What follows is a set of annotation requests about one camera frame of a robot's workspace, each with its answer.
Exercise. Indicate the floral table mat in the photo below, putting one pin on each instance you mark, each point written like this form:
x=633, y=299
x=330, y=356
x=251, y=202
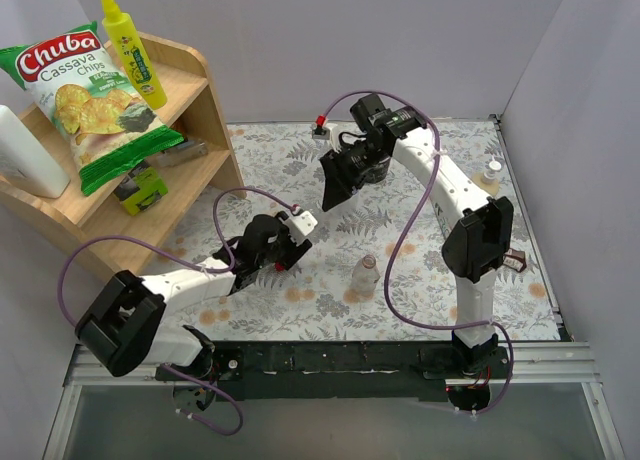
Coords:
x=415, y=298

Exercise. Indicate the yellow squeeze bottle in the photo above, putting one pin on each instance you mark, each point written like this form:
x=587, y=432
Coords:
x=129, y=47

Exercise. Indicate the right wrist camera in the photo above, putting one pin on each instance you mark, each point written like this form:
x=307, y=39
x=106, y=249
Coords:
x=330, y=133

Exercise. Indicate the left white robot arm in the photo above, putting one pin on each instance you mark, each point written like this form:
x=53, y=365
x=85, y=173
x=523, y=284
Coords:
x=126, y=324

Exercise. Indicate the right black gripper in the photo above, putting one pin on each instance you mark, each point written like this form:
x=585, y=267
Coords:
x=338, y=165

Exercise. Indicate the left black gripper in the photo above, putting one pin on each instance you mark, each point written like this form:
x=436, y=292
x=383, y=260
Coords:
x=293, y=253

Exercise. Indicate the tape roll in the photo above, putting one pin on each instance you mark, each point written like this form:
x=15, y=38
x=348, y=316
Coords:
x=378, y=172

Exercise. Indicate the clear box on shelf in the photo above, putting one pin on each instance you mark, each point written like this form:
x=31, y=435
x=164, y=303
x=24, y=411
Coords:
x=189, y=149

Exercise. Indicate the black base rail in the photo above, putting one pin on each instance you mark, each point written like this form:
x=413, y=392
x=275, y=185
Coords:
x=437, y=372

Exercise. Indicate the white plastic container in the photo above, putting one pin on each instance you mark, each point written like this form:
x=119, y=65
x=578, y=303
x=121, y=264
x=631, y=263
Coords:
x=25, y=163

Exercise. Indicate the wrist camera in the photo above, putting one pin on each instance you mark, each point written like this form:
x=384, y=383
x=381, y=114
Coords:
x=300, y=223
x=330, y=133

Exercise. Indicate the red label cola bottle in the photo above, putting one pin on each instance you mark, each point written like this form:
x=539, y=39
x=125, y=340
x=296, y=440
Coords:
x=365, y=276

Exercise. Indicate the brown snack wrapper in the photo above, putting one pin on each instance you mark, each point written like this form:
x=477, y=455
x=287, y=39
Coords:
x=515, y=260

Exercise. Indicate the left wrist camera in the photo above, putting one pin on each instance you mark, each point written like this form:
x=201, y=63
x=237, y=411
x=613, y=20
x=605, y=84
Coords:
x=300, y=223

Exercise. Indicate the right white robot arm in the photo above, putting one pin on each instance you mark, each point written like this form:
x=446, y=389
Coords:
x=476, y=227

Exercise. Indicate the green cassava chips bag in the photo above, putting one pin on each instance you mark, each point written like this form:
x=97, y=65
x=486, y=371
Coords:
x=91, y=103

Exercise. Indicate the green box on shelf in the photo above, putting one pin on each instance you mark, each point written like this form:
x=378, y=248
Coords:
x=140, y=188

